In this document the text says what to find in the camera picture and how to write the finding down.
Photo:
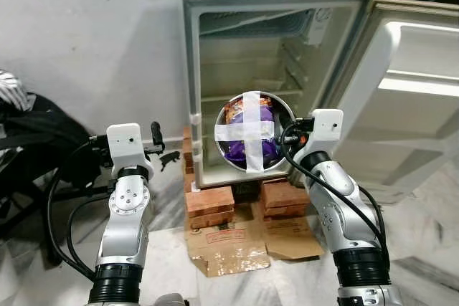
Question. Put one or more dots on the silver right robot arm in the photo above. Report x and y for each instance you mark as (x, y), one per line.
(337, 198)

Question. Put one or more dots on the black office chair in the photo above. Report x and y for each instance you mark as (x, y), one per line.
(75, 166)

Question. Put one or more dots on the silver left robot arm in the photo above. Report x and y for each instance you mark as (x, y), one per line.
(122, 227)

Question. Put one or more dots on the orange snack packet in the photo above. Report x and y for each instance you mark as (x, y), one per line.
(231, 112)

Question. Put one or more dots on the black garment pile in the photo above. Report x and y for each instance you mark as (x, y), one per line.
(43, 134)

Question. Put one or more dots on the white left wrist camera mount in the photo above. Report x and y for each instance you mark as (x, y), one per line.
(128, 145)

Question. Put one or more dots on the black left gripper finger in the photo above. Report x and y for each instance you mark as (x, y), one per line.
(157, 135)

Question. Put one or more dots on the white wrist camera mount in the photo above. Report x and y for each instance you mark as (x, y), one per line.
(128, 145)
(326, 130)

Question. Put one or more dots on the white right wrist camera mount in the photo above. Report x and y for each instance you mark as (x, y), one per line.
(326, 130)

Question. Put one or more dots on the steel bowl with white tape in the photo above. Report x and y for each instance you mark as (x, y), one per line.
(247, 134)

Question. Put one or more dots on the purple snack packet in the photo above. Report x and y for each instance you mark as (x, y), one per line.
(235, 152)

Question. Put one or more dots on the small black object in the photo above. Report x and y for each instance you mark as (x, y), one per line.
(171, 159)

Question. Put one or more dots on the black white striped cloth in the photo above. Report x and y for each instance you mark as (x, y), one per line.
(14, 91)

